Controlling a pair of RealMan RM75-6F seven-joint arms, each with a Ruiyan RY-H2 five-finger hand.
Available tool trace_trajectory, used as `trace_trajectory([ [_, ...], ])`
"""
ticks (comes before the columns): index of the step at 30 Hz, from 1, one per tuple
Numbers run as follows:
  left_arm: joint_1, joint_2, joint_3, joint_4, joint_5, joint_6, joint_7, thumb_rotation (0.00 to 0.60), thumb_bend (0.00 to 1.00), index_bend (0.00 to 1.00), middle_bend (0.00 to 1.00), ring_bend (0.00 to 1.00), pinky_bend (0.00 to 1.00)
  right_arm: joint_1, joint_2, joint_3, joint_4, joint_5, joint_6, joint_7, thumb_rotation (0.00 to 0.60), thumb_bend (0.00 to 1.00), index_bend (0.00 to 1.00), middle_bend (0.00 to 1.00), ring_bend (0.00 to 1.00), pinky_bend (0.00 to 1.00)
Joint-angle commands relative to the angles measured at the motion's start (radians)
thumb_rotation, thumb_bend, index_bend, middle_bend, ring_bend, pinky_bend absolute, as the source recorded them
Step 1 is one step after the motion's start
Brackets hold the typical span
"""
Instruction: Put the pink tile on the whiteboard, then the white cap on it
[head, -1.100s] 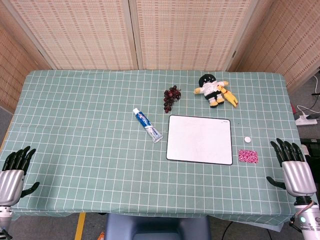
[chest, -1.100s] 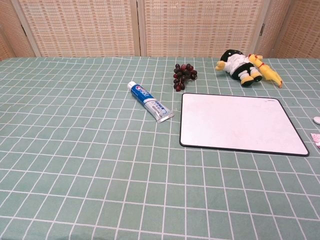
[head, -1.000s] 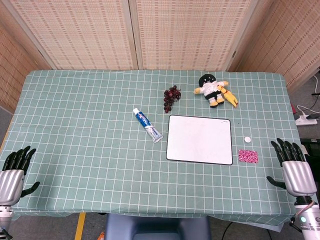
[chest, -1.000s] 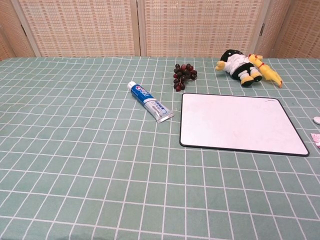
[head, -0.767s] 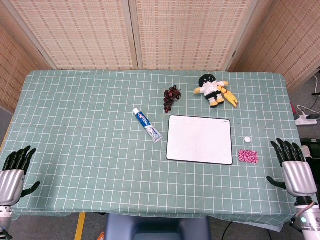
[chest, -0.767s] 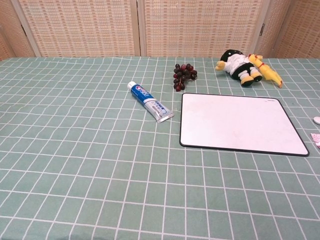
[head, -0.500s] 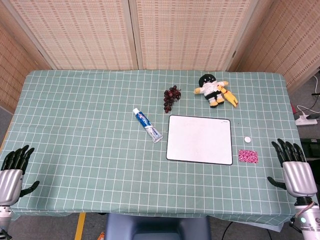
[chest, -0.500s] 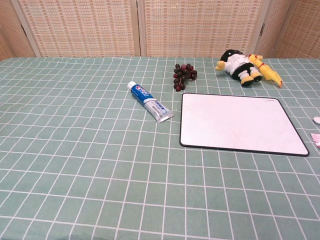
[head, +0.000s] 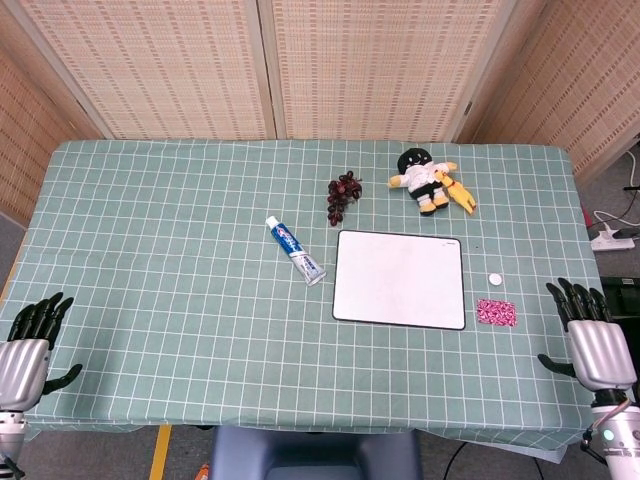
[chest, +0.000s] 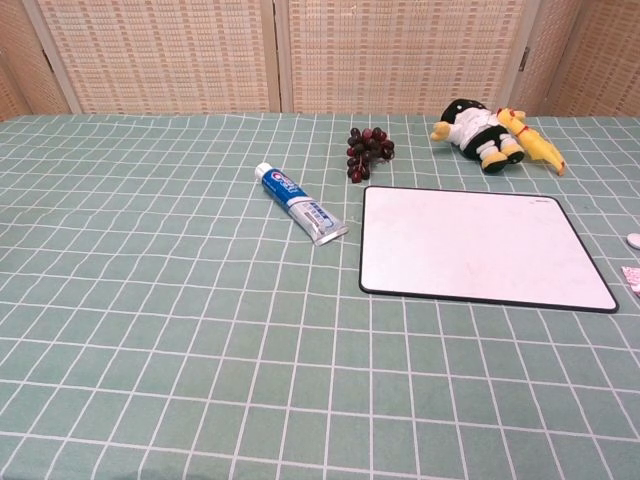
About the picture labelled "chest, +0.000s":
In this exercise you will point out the pink patterned packet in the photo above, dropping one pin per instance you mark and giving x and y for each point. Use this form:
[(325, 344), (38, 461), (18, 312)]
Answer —
[(632, 280)]

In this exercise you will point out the small white round disc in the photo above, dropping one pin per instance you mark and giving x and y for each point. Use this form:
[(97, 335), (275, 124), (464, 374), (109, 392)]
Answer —
[(635, 241)]

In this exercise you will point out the white rectangular board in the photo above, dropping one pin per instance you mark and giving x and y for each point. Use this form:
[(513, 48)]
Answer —
[(475, 245)]

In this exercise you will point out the blue white toothpaste tube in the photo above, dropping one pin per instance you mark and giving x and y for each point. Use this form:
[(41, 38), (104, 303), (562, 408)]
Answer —
[(300, 205)]

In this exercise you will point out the dark red grape bunch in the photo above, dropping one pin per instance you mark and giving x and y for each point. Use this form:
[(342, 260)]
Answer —
[(365, 150)]

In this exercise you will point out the green checked tablecloth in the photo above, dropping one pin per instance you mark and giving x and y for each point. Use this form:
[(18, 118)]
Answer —
[(175, 325)]

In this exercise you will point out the black white plush doll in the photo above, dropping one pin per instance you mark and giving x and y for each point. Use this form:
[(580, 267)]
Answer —
[(475, 130)]

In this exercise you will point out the bamboo folding screen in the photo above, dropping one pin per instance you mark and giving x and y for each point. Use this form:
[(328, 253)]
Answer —
[(175, 55)]

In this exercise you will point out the yellow rubber chicken toy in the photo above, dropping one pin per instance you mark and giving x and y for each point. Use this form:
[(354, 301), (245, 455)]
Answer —
[(535, 142)]

